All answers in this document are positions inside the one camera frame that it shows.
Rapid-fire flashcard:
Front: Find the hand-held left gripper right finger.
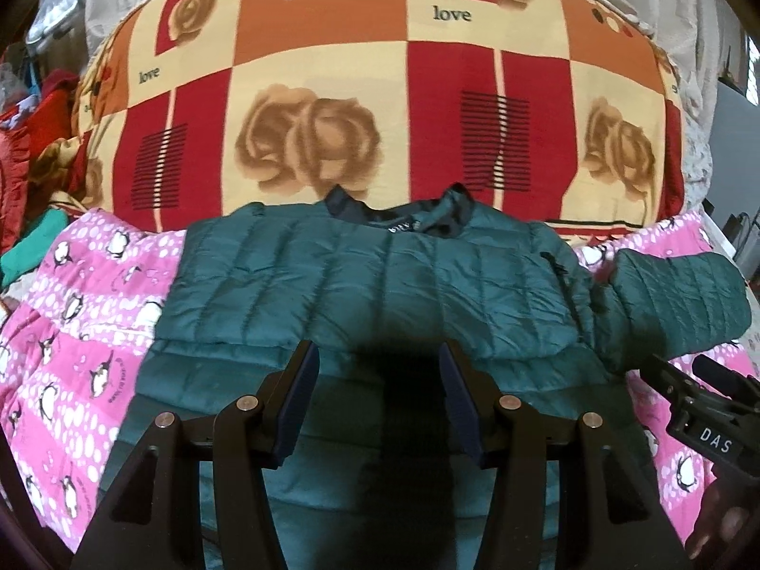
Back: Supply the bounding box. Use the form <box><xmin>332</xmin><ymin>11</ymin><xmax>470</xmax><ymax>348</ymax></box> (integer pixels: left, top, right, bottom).
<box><xmin>438</xmin><ymin>341</ymin><xmax>695</xmax><ymax>570</ymax></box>

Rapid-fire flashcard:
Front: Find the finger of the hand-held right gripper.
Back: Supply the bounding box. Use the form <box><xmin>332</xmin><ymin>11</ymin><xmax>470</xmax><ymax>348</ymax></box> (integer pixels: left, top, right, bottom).
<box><xmin>692</xmin><ymin>355</ymin><xmax>760</xmax><ymax>399</ymax></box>
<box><xmin>644</xmin><ymin>355</ymin><xmax>700</xmax><ymax>408</ymax></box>

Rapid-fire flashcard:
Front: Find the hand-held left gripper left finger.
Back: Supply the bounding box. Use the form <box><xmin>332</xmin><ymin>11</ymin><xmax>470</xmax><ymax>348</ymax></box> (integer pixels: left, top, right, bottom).
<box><xmin>71</xmin><ymin>340</ymin><xmax>322</xmax><ymax>570</ymax></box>

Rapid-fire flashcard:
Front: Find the green puffer jacket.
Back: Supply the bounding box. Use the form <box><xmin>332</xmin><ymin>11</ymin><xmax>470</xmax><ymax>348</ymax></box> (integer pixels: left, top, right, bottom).
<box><xmin>98</xmin><ymin>184</ymin><xmax>752</xmax><ymax>570</ymax></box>

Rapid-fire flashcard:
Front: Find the person's right hand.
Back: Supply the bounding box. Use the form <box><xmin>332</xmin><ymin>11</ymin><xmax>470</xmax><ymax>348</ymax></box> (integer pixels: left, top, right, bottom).
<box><xmin>685</xmin><ymin>475</ymin><xmax>760</xmax><ymax>560</ymax></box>

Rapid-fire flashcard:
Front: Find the grey cabinet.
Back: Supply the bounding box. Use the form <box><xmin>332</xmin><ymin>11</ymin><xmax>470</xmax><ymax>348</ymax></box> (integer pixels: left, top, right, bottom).
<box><xmin>712</xmin><ymin>77</ymin><xmax>760</xmax><ymax>250</ymax></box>

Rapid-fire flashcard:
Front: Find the pink penguin print blanket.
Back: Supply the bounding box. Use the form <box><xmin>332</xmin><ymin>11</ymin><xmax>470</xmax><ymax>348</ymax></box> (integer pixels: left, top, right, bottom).
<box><xmin>0</xmin><ymin>208</ymin><xmax>760</xmax><ymax>554</ymax></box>

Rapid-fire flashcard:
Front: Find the window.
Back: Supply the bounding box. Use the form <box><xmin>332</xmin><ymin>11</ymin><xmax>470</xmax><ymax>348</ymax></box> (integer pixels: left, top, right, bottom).
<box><xmin>742</xmin><ymin>29</ymin><xmax>760</xmax><ymax>108</ymax></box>

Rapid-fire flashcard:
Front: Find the green cloth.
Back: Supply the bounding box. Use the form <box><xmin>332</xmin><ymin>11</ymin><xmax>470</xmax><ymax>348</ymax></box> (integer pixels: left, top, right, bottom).
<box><xmin>0</xmin><ymin>208</ymin><xmax>67</xmax><ymax>286</ymax></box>

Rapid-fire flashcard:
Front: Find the rose print checkered blanket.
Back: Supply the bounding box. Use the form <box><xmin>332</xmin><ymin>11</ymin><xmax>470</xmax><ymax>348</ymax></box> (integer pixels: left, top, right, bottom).
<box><xmin>71</xmin><ymin>0</ymin><xmax>686</xmax><ymax>232</ymax></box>

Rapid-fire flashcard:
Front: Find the golden brown cloth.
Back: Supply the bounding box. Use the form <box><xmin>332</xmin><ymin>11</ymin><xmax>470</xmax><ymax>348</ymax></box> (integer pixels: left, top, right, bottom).
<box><xmin>32</xmin><ymin>136</ymin><xmax>90</xmax><ymax>209</ymax></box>

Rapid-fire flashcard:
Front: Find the red heart ruffled pillow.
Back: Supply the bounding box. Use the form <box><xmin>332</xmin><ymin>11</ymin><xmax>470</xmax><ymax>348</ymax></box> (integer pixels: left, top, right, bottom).
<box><xmin>0</xmin><ymin>108</ymin><xmax>33</xmax><ymax>253</ymax></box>

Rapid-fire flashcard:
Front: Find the red garment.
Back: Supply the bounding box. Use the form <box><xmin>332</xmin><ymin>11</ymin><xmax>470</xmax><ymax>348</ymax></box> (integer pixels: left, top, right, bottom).
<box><xmin>27</xmin><ymin>68</ymin><xmax>81</xmax><ymax>158</ymax></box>

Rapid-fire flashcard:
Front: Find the clear plastic bag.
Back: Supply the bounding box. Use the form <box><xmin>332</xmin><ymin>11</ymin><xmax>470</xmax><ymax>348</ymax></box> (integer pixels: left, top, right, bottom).
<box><xmin>27</xmin><ymin>0</ymin><xmax>90</xmax><ymax>48</ymax></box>

